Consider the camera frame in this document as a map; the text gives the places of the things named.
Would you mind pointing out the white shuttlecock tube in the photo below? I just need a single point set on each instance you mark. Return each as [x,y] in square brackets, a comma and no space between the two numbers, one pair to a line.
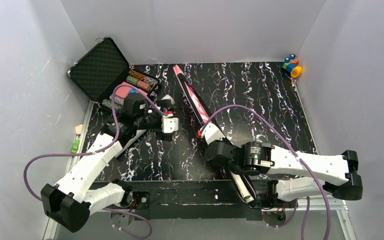
[137,118]

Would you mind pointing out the green red chip stack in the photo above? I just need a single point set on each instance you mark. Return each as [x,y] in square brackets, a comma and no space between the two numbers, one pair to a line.
[146,87]

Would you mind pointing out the chrome case handle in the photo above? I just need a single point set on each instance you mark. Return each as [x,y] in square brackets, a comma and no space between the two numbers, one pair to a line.
[153,96]

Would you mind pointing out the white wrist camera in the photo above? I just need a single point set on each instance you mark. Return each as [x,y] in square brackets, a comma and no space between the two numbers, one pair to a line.
[169,124]
[210,133]

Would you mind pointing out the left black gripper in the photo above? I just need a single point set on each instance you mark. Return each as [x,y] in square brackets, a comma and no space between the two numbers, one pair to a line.
[153,120]

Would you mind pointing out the pink card deck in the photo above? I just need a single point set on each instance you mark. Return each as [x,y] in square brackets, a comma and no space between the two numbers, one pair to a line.
[123,91]

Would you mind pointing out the green clip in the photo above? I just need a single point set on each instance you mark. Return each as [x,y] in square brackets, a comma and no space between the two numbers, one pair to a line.
[75,146]

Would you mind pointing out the pink racket bag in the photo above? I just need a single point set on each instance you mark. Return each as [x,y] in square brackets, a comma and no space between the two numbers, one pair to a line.
[200,110]

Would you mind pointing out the brown striped chip stack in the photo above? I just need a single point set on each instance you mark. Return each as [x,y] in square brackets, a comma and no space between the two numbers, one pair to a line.
[142,77]

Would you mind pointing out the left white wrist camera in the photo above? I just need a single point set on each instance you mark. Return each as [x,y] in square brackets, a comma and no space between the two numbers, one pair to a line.
[169,124]

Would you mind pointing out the green purple chip stack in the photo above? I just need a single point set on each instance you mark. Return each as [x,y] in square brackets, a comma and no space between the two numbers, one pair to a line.
[108,104]

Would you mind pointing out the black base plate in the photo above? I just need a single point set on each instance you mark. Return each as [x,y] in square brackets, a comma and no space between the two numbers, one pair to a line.
[202,199]

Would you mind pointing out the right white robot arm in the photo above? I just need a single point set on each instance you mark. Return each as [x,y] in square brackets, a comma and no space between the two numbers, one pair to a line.
[335,175]

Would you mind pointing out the beige clip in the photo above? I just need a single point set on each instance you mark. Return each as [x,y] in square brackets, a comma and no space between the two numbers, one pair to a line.
[79,129]

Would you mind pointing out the black poker chip case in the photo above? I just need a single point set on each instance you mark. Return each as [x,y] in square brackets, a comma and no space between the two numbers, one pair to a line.
[101,69]

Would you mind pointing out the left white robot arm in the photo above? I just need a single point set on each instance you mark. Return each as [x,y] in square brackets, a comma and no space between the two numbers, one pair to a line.
[71,201]

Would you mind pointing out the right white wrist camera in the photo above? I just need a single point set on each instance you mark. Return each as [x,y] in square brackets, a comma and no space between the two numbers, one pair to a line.
[210,133]

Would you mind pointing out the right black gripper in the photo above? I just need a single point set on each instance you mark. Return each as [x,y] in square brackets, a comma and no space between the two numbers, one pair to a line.
[203,122]

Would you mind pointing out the purple patterned chip stack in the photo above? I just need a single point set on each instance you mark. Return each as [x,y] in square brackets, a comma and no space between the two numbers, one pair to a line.
[117,100]

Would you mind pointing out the colourful toy blocks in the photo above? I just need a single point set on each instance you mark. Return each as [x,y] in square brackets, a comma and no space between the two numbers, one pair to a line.
[291,65]

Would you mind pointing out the blue dealer chip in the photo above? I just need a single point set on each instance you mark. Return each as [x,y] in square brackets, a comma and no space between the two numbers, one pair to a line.
[133,90]

